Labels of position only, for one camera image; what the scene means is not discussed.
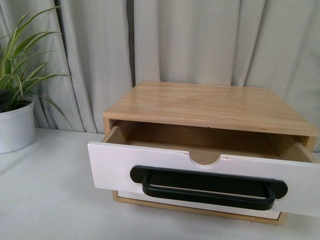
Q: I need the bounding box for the grey pleated curtain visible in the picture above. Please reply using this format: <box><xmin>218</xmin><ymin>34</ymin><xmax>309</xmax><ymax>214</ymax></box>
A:
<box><xmin>0</xmin><ymin>0</ymin><xmax>320</xmax><ymax>153</ymax></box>

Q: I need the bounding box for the green spider plant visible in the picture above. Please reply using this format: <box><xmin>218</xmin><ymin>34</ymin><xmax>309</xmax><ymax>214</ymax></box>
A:
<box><xmin>0</xmin><ymin>6</ymin><xmax>72</xmax><ymax>129</ymax></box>

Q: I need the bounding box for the white drawer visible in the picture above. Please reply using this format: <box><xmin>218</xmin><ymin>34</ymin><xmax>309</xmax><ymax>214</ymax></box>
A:
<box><xmin>88</xmin><ymin>120</ymin><xmax>320</xmax><ymax>222</ymax></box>
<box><xmin>118</xmin><ymin>191</ymin><xmax>280</xmax><ymax>220</ymax></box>

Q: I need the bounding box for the black drawer pull handle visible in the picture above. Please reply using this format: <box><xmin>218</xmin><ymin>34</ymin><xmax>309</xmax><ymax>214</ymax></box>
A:
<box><xmin>130</xmin><ymin>165</ymin><xmax>288</xmax><ymax>211</ymax></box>

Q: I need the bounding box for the white round plant pot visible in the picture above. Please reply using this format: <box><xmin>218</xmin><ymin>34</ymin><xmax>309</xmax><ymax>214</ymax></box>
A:
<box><xmin>0</xmin><ymin>102</ymin><xmax>36</xmax><ymax>154</ymax></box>

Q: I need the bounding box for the light wooden drawer cabinet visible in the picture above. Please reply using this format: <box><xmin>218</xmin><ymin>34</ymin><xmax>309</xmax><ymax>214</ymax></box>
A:
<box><xmin>103</xmin><ymin>81</ymin><xmax>318</xmax><ymax>225</ymax></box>

